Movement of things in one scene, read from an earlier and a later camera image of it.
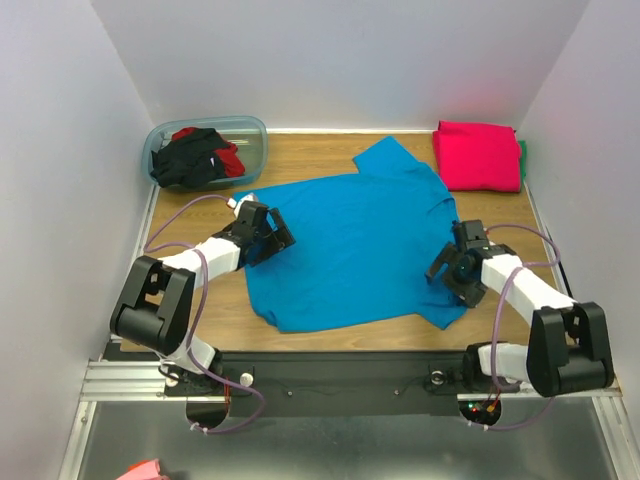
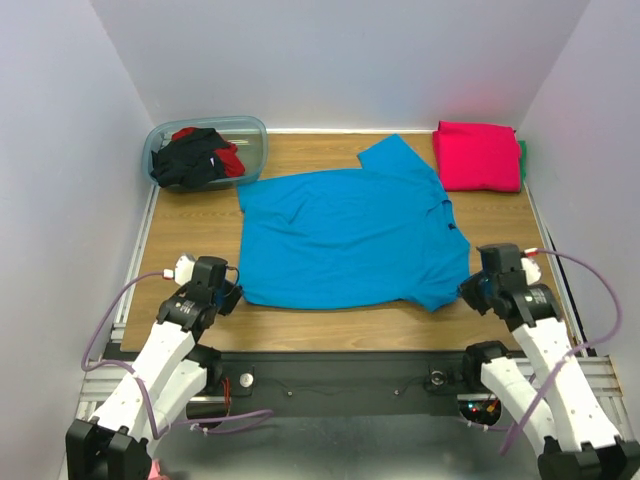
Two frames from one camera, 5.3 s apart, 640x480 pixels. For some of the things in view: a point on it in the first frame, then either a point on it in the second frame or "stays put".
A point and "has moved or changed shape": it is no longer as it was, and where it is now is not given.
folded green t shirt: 523,148 stays put
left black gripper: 281,239 to 234,294
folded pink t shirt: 478,156 stays put
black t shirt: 190,161 stays put
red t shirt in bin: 233,164 stays put
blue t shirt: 363,246 has moved or changed shape
